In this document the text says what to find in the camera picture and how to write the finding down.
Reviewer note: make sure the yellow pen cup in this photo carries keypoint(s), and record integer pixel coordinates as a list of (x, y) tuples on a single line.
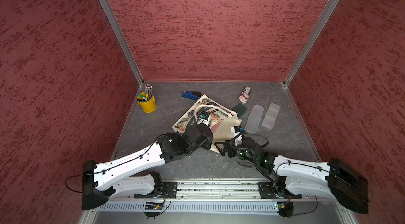
[(147, 100)]

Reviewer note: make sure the corner aluminium post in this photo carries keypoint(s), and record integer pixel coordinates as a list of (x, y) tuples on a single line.
[(108, 11), (317, 29)]

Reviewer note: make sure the right corner aluminium post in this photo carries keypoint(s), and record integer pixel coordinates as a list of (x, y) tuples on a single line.
[(317, 29)]

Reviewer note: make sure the left corner aluminium post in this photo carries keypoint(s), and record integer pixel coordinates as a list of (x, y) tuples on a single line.
[(108, 11)]

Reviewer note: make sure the blue black stapler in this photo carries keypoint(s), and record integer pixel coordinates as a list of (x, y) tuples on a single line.
[(191, 95)]

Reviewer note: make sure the floral canvas tote bag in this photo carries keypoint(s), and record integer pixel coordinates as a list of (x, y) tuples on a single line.
[(218, 118)]

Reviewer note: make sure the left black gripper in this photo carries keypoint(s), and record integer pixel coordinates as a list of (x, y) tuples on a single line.
[(206, 145)]

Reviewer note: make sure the green pencil case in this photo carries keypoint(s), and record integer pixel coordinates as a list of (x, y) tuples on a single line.
[(240, 109)]

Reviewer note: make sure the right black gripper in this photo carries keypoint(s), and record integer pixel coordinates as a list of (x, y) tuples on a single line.
[(231, 145)]

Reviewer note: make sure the flag pattern can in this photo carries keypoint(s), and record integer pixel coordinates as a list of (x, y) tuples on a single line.
[(245, 94)]

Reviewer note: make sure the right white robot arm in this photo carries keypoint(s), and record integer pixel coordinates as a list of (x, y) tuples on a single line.
[(334, 180)]

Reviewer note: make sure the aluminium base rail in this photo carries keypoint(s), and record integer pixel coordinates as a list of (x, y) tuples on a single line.
[(222, 201)]

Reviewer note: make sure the clear ribbed pencil case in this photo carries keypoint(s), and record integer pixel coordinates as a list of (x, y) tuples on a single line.
[(254, 119)]

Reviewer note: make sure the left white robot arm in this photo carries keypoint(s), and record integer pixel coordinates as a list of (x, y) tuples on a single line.
[(101, 180)]

